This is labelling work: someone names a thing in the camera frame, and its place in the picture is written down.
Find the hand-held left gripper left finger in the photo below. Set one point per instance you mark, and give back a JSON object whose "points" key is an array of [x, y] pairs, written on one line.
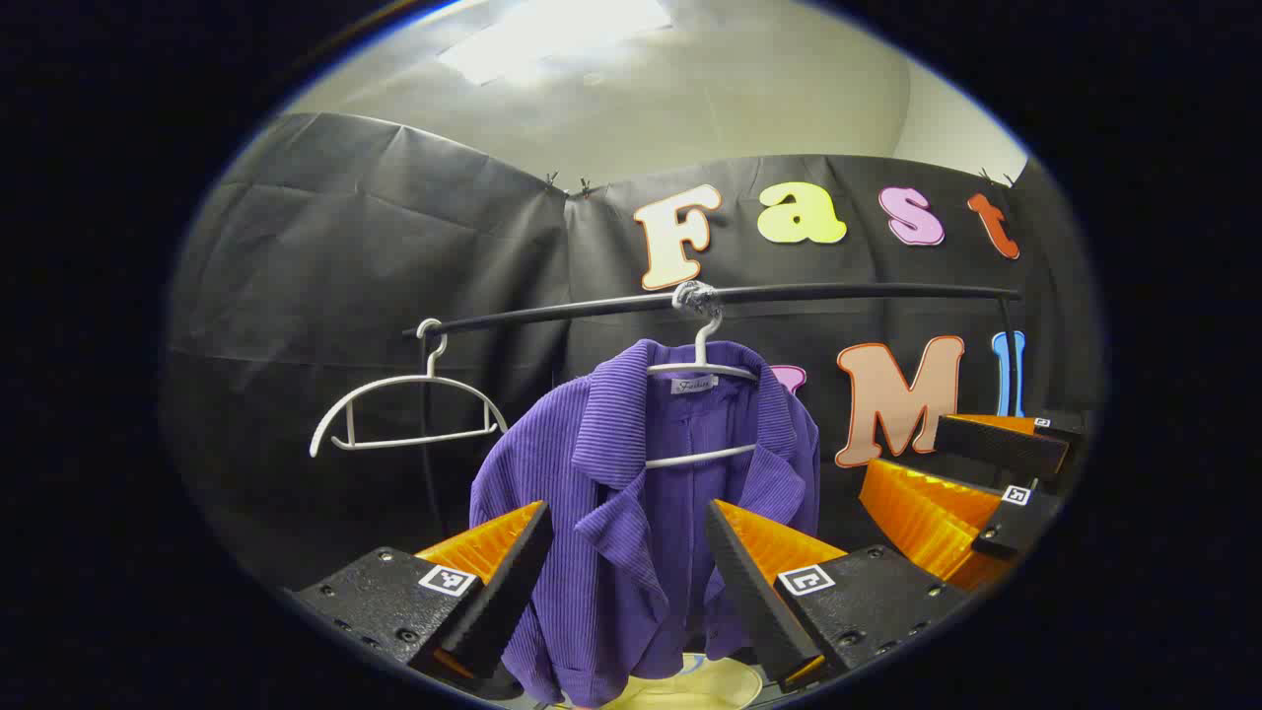
{"points": [[503, 602]]}

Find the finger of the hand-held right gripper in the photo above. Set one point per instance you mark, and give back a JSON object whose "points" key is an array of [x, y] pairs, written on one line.
{"points": [[1020, 523], [996, 446]]}

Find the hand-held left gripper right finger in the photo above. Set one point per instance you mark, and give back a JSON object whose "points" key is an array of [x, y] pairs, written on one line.
{"points": [[749, 592]]}

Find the beige round laundry hamper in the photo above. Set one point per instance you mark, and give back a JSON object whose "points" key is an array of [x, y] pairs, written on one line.
{"points": [[710, 685]]}

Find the white plastic clothes hanger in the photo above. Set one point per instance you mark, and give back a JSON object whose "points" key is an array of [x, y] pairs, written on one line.
{"points": [[414, 382], [701, 370]]}

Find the black clothes rack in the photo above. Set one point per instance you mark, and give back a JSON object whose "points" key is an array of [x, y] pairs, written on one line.
{"points": [[838, 292]]}

